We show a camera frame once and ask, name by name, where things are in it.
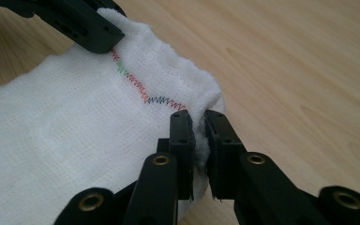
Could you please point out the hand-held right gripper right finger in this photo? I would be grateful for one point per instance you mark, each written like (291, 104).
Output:
(231, 168)

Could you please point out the white cloth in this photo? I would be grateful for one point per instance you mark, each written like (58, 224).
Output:
(75, 125)

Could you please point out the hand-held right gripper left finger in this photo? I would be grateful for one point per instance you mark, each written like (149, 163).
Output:
(181, 156)

